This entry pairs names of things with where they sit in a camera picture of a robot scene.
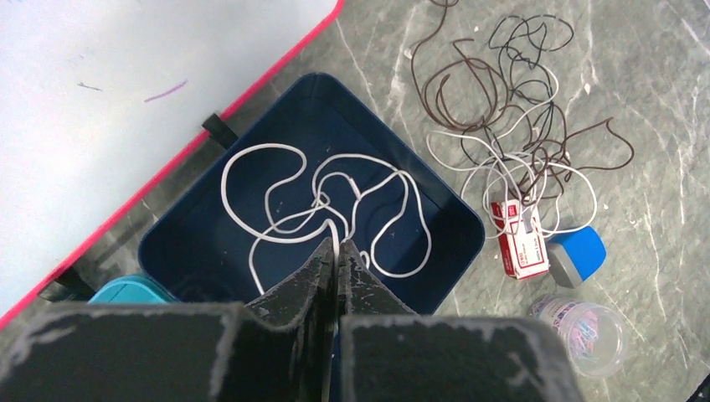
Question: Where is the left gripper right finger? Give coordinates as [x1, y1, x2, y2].
[338, 241, 583, 401]

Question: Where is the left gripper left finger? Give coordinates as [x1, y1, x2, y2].
[1, 240, 336, 401]

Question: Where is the light blue tray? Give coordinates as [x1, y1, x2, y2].
[89, 275, 178, 304]

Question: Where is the navy blue tray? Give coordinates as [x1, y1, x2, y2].
[138, 73, 485, 314]

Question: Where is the red white staples box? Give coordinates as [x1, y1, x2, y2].
[491, 199, 549, 280]

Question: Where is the clear jar of clips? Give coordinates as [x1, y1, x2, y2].
[528, 295, 628, 379]

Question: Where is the blue grey eraser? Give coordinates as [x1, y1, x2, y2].
[546, 226, 607, 289]

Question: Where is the pink framed whiteboard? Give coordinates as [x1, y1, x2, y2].
[1, 1, 343, 323]

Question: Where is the brown cable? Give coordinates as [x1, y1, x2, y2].
[410, 0, 636, 201]

